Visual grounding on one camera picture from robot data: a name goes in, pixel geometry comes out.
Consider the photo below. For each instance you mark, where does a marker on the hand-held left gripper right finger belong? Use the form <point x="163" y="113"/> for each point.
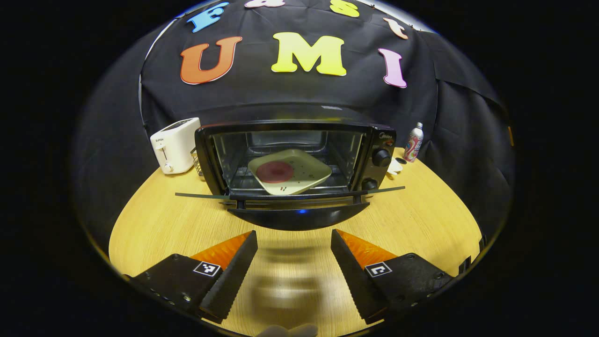
<point x="353" y="276"/>

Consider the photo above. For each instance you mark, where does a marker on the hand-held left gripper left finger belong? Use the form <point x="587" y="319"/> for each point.
<point x="236" y="276"/>

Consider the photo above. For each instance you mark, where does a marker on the pink round food slice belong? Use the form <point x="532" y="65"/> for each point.
<point x="275" y="172"/>

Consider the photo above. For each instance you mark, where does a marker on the white toaster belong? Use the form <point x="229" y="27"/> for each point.
<point x="173" y="147"/>

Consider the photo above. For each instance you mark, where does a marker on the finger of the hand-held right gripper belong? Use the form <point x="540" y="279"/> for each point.
<point x="510" y="135"/>

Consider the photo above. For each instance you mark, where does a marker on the white divided grain dish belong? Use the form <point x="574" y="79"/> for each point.
<point x="394" y="167"/>

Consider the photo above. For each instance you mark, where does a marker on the black electric oven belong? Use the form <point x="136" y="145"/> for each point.
<point x="386" y="140"/>

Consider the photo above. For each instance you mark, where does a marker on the cream square plate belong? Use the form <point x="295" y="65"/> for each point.
<point x="309" y="173"/>

